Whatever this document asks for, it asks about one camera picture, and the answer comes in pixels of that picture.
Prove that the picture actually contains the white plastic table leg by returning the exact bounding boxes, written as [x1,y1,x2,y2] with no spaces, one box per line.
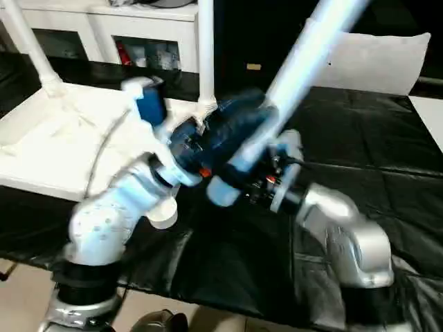
[206,0,370,208]
[196,0,219,124]
[0,0,68,98]

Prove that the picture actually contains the white plastic table top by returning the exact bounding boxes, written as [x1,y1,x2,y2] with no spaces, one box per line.
[0,82,217,230]

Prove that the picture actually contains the black work mat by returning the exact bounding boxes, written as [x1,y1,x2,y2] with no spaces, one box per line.
[0,52,443,329]

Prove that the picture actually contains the white cabinet with glass doors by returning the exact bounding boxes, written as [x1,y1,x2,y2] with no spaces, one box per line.
[0,0,201,71]

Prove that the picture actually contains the grey cushion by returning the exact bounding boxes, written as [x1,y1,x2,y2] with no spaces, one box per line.
[305,19,433,96]

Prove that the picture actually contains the dark left robot foot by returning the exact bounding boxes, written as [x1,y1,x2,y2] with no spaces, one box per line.
[130,310,189,332]

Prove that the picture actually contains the white flat board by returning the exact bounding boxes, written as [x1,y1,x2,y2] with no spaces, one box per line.
[408,95,443,153]

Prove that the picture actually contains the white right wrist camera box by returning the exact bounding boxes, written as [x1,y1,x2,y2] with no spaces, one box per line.
[271,129,305,171]

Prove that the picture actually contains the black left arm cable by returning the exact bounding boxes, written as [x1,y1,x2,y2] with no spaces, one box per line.
[83,107,136,201]

